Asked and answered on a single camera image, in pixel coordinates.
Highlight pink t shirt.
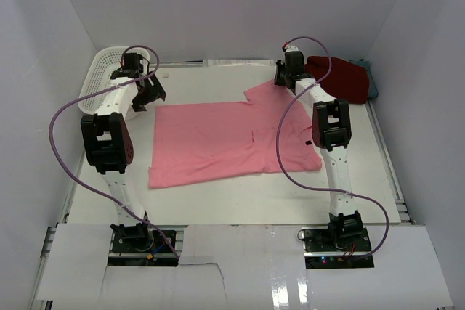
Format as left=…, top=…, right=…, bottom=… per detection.
left=148, top=81, right=322, bottom=189

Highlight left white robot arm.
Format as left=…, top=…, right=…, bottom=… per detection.
left=78, top=46, right=166, bottom=252

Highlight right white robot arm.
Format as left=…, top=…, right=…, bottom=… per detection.
left=274, top=44, right=363, bottom=251

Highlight white plastic mesh basket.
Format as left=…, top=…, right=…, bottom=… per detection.
left=78, top=46, right=150, bottom=121

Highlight papers at back edge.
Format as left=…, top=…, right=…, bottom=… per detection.
left=203, top=59, right=275, bottom=67

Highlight folded dark red t shirt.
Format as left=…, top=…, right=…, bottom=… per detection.
left=305, top=56, right=369, bottom=105

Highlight folded teal t shirt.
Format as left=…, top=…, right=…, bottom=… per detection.
left=349, top=60, right=379, bottom=99

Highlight white paper sheet front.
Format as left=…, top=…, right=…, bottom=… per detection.
left=36, top=224, right=453, bottom=309

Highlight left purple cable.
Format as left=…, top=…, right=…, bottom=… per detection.
left=49, top=45, right=181, bottom=258

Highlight purple cable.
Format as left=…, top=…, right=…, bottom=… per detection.
left=49, top=45, right=181, bottom=258
left=276, top=36, right=390, bottom=261

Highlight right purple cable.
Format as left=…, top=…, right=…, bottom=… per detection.
left=276, top=36, right=390, bottom=261

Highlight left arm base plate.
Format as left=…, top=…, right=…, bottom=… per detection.
left=108, top=231, right=178, bottom=267

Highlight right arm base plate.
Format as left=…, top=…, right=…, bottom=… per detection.
left=297, top=228, right=375, bottom=270

